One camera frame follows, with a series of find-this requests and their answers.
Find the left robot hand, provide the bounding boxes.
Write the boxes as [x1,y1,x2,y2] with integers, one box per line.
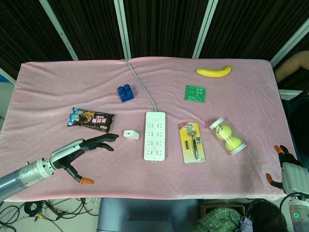
[49,132,120,186]

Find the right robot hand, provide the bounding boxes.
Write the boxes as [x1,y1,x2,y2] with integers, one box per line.
[265,145,309,195]

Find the white charger adapter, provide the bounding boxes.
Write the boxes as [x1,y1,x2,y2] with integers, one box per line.
[123,130,140,140]

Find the white power strip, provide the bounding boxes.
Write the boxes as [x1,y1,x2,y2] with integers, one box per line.
[143,111,166,163]

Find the brown chocolate snack packet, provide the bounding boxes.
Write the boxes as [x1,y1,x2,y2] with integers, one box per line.
[67,107,116,133]

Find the black bin bag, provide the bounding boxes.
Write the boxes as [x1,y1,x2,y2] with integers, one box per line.
[246,199,288,232]

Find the yellow tennis ball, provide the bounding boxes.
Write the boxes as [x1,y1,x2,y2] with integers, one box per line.
[216,124,232,140]
[225,136,243,152]

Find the clear tennis ball tube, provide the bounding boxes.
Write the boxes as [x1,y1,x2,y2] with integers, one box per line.
[209,117,248,156]

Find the blue building block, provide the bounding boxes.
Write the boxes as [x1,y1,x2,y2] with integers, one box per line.
[117,84,136,103]

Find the green plaid cloth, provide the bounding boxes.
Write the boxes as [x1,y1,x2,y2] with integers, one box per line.
[197,207,244,232]

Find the brown cardboard box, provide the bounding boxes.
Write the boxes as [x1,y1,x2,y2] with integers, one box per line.
[199,203,246,219]

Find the pink table cloth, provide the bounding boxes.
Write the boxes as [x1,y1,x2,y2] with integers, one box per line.
[0,57,299,201]

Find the razor in yellow blister pack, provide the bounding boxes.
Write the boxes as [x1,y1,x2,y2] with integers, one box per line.
[179,122,206,164]

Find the green square sachet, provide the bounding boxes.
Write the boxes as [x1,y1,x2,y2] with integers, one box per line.
[184,85,207,103]

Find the yellow banana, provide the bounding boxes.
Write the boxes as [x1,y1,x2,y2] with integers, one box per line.
[196,65,232,79]

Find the black floor cables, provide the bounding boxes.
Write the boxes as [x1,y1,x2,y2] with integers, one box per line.
[0,197,101,232]

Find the grey power strip cable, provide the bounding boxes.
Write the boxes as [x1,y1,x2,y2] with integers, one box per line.
[120,58,159,113]

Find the white partition post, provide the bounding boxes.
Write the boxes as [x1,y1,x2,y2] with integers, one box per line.
[192,0,219,59]
[40,0,79,61]
[113,0,132,59]
[269,18,309,67]

